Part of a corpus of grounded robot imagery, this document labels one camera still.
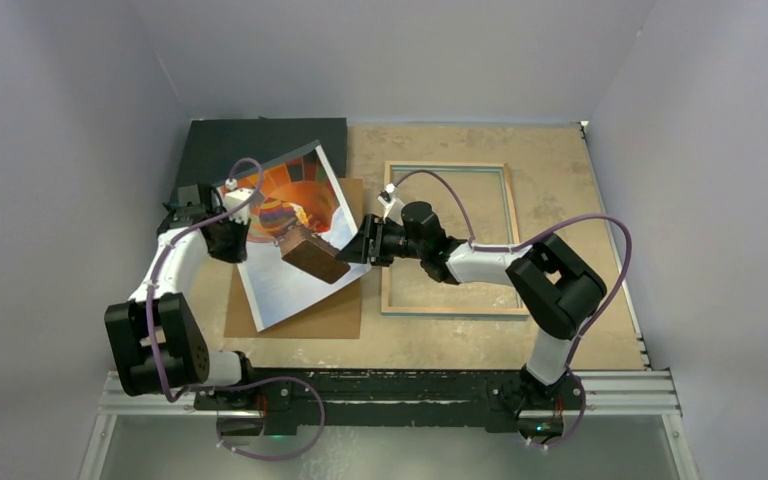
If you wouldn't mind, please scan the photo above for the blue wooden picture frame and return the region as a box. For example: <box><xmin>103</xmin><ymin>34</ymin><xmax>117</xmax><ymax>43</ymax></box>
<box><xmin>381</xmin><ymin>161</ymin><xmax>527</xmax><ymax>316</ymax></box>

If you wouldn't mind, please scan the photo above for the black aluminium mounting rail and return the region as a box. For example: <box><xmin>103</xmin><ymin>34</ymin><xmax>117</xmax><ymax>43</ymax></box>
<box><xmin>100</xmin><ymin>368</ymin><xmax>681</xmax><ymax>439</ymax></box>

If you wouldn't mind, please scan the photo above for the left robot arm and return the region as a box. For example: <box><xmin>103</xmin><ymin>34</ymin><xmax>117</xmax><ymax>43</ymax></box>
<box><xmin>104</xmin><ymin>181</ymin><xmax>258</xmax><ymax>409</ymax></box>

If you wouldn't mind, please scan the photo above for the brown backing board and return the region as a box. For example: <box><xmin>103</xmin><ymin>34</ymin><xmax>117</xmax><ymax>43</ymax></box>
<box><xmin>224</xmin><ymin>180</ymin><xmax>363</xmax><ymax>339</ymax></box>

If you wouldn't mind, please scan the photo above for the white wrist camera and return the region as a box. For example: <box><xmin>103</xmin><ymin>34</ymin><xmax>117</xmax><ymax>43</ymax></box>
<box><xmin>377</xmin><ymin>183</ymin><xmax>405</xmax><ymax>224</ymax></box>
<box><xmin>221</xmin><ymin>179</ymin><xmax>257</xmax><ymax>225</ymax></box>

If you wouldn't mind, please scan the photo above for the hot air balloon photo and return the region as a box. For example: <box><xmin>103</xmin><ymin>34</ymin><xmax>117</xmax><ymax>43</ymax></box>
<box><xmin>219</xmin><ymin>141</ymin><xmax>370</xmax><ymax>332</ymax></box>

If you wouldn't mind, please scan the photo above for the dark blue flat box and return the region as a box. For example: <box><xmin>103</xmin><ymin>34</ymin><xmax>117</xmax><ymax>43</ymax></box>
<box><xmin>170</xmin><ymin>117</ymin><xmax>348</xmax><ymax>199</ymax></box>

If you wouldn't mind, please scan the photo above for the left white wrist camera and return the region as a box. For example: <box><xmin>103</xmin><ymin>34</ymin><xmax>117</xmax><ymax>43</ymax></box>
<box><xmin>221</xmin><ymin>179</ymin><xmax>257</xmax><ymax>225</ymax></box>

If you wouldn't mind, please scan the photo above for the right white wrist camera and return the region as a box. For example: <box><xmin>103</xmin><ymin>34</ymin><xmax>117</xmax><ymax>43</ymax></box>
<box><xmin>377</xmin><ymin>183</ymin><xmax>405</xmax><ymax>224</ymax></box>

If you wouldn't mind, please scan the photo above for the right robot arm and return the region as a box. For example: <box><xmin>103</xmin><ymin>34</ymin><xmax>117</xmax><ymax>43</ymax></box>
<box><xmin>336</xmin><ymin>201</ymin><xmax>616</xmax><ymax>407</ymax></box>

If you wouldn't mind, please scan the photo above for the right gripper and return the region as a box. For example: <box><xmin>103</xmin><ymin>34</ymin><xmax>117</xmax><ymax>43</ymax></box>
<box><xmin>337</xmin><ymin>213</ymin><xmax>427</xmax><ymax>267</ymax></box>

